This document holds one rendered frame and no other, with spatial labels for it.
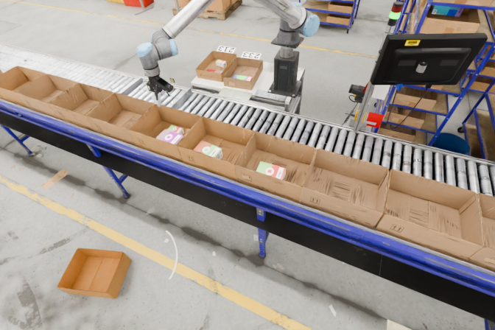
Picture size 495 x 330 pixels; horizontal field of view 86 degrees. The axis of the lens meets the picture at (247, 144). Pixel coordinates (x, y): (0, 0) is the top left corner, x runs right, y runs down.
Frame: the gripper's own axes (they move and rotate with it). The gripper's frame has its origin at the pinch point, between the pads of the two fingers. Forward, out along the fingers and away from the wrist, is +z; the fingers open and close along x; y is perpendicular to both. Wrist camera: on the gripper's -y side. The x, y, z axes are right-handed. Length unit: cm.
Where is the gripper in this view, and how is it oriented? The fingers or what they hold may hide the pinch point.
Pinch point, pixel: (165, 101)
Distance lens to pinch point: 181.2
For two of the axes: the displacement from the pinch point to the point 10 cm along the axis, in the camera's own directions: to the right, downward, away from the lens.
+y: -9.1, -2.7, 3.2
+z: 0.5, 6.8, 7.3
